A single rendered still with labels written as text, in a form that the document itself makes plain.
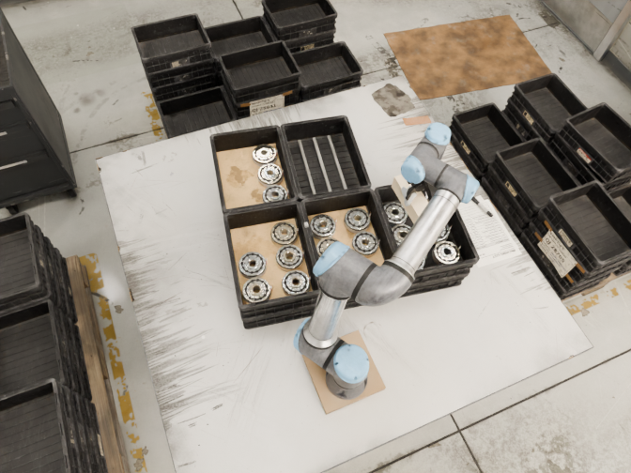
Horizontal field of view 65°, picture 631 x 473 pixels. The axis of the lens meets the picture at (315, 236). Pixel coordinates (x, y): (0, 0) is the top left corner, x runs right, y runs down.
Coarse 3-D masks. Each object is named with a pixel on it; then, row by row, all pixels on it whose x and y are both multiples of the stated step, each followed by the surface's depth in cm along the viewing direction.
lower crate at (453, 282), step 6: (456, 276) 191; (462, 276) 192; (426, 282) 189; (432, 282) 191; (438, 282) 192; (444, 282) 196; (450, 282) 199; (456, 282) 201; (408, 288) 190; (414, 288) 194; (420, 288) 195; (426, 288) 198; (432, 288) 200; (438, 288) 200; (444, 288) 200; (408, 294) 198; (414, 294) 198
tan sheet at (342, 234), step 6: (342, 210) 203; (366, 210) 203; (312, 216) 201; (336, 216) 201; (342, 216) 202; (336, 222) 200; (342, 222) 200; (336, 228) 199; (342, 228) 199; (372, 228) 199; (336, 234) 197; (342, 234) 197; (348, 234) 198; (354, 234) 198; (318, 240) 195; (342, 240) 196; (348, 240) 196; (378, 246) 195; (378, 252) 194; (372, 258) 192; (378, 258) 193; (378, 264) 191
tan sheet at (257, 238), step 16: (272, 224) 198; (240, 240) 194; (256, 240) 194; (240, 256) 190; (272, 256) 191; (288, 256) 191; (272, 272) 188; (304, 272) 188; (240, 288) 184; (272, 288) 184
